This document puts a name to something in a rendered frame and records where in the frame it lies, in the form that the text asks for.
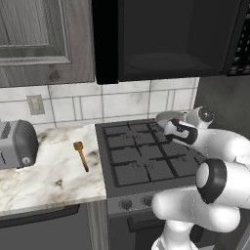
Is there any round grey hob knob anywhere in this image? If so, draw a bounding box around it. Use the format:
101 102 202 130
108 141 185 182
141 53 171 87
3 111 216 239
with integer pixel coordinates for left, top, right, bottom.
119 198 134 211
142 194 154 208

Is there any black gas hob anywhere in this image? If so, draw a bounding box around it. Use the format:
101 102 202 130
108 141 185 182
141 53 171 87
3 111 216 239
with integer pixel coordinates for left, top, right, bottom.
94 117 210 199

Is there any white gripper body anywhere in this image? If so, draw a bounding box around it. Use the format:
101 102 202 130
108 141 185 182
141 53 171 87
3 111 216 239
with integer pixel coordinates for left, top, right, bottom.
163 118 200 146

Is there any dark grey cupboard door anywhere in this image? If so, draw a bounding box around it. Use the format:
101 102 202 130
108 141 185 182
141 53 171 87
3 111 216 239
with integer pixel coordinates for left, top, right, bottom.
0 213 93 250

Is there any grey wall socket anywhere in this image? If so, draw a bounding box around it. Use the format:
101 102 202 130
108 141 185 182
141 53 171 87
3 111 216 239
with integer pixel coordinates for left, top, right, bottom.
25 94 46 116

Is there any grey wooden cupboard door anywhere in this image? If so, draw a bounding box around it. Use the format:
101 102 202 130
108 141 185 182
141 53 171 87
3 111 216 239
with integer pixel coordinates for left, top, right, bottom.
0 0 96 88

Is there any black oven door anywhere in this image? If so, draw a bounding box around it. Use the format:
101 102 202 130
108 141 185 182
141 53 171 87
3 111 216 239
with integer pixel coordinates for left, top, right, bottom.
107 213 204 250

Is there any wooden spatula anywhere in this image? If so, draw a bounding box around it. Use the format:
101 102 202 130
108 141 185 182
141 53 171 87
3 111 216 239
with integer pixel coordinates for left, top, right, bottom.
72 141 91 173

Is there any grey metal pot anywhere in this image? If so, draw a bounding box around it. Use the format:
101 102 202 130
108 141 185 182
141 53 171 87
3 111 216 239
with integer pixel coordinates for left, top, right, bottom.
155 109 190 131

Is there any grey toaster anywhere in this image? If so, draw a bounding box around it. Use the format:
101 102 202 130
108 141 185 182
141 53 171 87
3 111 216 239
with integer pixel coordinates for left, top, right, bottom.
0 119 40 171

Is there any black oven door handle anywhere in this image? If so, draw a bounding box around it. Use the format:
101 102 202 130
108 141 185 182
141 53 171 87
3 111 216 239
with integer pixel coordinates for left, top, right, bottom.
126 216 165 233

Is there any dark grey drawer front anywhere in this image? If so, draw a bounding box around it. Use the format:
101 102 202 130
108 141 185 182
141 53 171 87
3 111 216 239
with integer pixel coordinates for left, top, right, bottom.
0 203 81 229

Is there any black microwave oven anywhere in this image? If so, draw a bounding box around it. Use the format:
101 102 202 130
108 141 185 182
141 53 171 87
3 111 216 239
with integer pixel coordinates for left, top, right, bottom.
91 0 250 86

